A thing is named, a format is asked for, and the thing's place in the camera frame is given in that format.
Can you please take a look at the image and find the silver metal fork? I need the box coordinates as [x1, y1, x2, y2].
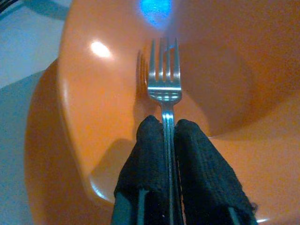
[147, 37, 183, 225]

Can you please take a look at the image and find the orange angular bowl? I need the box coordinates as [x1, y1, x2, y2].
[57, 0, 300, 225]

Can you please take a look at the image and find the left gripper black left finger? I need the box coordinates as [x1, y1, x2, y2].
[110, 114, 171, 225]

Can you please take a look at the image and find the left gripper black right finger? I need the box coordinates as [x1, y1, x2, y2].
[174, 119, 258, 225]

